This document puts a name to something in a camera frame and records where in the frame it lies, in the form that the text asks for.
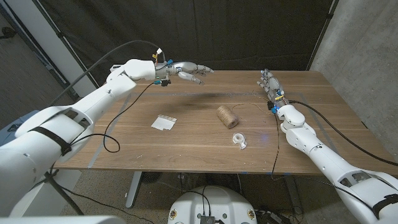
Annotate black backdrop stand pole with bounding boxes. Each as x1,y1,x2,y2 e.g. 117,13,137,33
30,0,100,91
306,0,340,72

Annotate black torso cable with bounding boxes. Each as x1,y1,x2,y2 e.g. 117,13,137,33
185,185,212,216

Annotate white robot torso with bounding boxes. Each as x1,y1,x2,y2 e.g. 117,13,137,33
167,185,258,224

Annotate white sticker sheet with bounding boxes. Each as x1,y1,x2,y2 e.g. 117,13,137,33
150,114,178,131

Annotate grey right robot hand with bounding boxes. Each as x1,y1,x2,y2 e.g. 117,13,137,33
256,68,285,110

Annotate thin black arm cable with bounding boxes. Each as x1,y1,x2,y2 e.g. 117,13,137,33
270,112,376,211
70,81,156,154

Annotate clear tape dispenser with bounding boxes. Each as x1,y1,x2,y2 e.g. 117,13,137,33
232,132,248,151

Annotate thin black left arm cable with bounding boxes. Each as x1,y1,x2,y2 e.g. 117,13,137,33
70,81,156,154

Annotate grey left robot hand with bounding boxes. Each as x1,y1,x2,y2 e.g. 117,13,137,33
164,60,215,86

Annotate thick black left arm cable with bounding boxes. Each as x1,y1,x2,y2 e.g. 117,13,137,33
49,39,167,106

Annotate dark grey cloth mat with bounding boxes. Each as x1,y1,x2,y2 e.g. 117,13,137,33
30,0,340,94

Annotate white robot chest panel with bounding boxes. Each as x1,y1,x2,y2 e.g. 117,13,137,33
0,215,127,224

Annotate jute twine spool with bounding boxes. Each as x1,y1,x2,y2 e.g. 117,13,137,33
216,105,239,129

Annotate metal table leg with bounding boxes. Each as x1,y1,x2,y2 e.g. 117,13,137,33
284,175,304,215
125,171,144,209

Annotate blue plastic bin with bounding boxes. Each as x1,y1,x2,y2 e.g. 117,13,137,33
0,110,41,147

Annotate black floor fan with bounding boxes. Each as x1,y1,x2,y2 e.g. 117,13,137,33
141,171,163,184

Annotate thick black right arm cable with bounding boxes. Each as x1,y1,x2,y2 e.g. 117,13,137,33
288,99,398,167

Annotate grey power strip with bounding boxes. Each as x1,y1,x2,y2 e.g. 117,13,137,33
255,210,292,224

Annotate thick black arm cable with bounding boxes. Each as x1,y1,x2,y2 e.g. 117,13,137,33
49,39,167,106
288,99,398,167

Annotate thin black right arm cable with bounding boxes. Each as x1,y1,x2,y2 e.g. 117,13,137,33
270,112,376,211

